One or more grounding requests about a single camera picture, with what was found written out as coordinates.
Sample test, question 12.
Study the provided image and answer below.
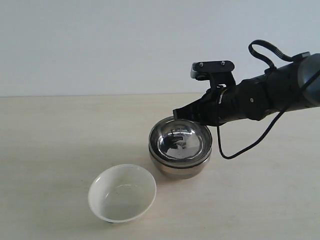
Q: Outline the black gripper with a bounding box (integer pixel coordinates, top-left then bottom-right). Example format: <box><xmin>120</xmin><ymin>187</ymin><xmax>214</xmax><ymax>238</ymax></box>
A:
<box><xmin>172</xmin><ymin>79</ymin><xmax>271</xmax><ymax>126</ymax></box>

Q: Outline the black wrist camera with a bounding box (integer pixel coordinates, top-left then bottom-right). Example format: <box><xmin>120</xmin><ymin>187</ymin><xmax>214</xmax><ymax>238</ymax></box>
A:
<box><xmin>190</xmin><ymin>60</ymin><xmax>236</xmax><ymax>89</ymax></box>

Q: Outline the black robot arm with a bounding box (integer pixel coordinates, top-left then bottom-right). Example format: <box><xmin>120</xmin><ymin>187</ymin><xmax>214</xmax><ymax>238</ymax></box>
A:
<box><xmin>173</xmin><ymin>53</ymin><xmax>320</xmax><ymax>127</ymax></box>

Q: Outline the flat black ribbon cable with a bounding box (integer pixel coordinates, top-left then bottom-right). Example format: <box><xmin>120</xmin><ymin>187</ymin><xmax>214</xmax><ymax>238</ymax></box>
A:
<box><xmin>248</xmin><ymin>39</ymin><xmax>311</xmax><ymax>70</ymax></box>

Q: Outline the smooth stainless steel bowl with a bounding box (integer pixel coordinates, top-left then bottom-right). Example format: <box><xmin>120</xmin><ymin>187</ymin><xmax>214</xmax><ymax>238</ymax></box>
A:
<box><xmin>149</xmin><ymin>150</ymin><xmax>211</xmax><ymax>180</ymax></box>

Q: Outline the white ceramic bowl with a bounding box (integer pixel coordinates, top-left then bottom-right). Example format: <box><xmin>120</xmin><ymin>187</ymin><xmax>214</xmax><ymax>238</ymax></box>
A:
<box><xmin>87</xmin><ymin>164</ymin><xmax>157</xmax><ymax>223</ymax></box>

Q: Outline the ribbed stainless steel bowl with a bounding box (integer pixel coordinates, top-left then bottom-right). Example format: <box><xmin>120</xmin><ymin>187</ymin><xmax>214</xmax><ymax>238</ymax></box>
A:
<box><xmin>148</xmin><ymin>116</ymin><xmax>213</xmax><ymax>169</ymax></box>

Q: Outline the thin black cable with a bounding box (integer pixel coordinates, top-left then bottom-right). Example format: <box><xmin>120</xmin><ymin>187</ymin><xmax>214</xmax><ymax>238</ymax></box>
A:
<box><xmin>216</xmin><ymin>72</ymin><xmax>320</xmax><ymax>160</ymax></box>

